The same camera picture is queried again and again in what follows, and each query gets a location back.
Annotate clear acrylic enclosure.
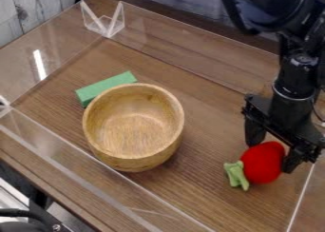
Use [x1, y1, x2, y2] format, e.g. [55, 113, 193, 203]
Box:
[0, 6, 325, 232]

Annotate green foam block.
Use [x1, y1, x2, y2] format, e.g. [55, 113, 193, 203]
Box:
[76, 71, 138, 107]

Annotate red plush strawberry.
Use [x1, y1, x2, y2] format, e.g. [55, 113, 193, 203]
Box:
[224, 141, 287, 191]

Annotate black cable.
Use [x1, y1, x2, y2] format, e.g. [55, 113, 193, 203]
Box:
[0, 208, 49, 232]

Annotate black metal bracket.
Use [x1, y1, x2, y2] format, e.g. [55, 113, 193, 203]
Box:
[29, 201, 74, 232]

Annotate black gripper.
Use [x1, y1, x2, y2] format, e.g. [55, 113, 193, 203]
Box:
[243, 53, 325, 174]

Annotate wooden bowl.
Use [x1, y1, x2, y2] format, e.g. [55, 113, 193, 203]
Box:
[84, 83, 187, 172]

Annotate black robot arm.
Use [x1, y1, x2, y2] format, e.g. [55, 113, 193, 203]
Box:
[221, 0, 325, 173]

